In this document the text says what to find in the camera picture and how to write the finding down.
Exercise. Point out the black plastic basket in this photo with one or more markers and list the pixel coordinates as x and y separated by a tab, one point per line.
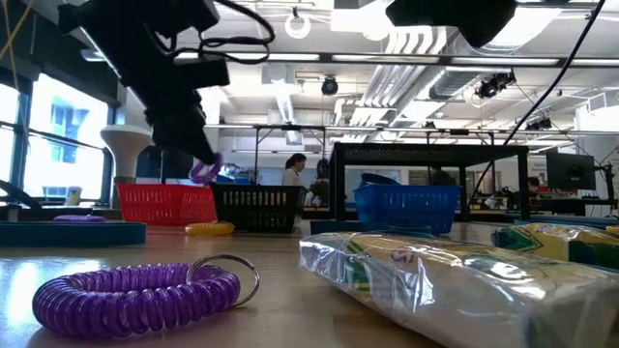
256	208

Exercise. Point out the purple coil wristband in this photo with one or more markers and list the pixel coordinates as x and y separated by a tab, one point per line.
72	299
79	219
197	175

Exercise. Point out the long ceiling light bar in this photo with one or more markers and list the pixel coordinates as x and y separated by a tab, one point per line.
290	56

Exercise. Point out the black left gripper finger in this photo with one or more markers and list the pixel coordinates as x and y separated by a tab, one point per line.
179	130

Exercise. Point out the yellow coil wristband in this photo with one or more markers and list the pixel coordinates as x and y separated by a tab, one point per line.
208	229

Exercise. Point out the dark office desk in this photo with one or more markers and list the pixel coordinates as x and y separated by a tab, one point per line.
570	205

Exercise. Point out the blue plastic basket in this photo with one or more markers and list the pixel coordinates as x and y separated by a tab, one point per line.
406	208

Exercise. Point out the black aluminium rig frame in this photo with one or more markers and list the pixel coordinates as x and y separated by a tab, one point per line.
29	212

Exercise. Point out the red plastic basket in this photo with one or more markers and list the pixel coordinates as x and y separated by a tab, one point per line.
164	203

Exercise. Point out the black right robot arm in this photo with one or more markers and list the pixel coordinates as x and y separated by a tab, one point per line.
450	19

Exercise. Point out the white mushroom lamp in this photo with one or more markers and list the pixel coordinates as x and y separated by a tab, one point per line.
123	145

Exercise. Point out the black ceiling camera cluster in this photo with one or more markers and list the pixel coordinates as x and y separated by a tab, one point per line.
493	86

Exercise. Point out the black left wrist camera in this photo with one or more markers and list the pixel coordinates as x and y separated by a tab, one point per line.
203	72

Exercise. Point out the black perforated metal shelf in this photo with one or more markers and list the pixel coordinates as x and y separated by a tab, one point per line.
425	153

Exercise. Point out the person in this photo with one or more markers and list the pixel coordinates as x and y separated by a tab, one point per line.
320	188
291	176
533	187

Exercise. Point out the yellow container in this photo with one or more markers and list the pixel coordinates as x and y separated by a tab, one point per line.
73	195

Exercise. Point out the black computer monitor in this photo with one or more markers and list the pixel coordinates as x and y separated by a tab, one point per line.
570	171
150	170

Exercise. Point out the yellow green crayon box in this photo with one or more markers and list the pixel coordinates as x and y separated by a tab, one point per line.
556	246
435	290

